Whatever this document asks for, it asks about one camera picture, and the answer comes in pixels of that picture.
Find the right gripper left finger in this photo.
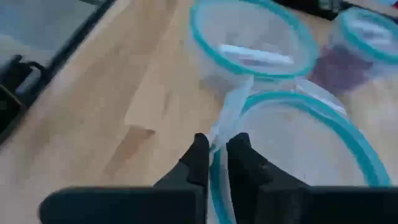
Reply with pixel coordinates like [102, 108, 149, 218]
[39, 133, 210, 224]

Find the medium clear plastic container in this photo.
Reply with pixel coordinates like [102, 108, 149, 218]
[310, 6, 398, 94]

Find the large clear plastic container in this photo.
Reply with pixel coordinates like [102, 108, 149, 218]
[186, 0, 320, 94]

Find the small clear plastic container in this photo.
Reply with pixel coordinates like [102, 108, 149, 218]
[211, 90, 391, 224]

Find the small teal-rimmed clear lid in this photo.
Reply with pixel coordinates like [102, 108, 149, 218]
[208, 76, 392, 224]

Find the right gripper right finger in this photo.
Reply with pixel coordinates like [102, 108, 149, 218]
[226, 133, 398, 224]

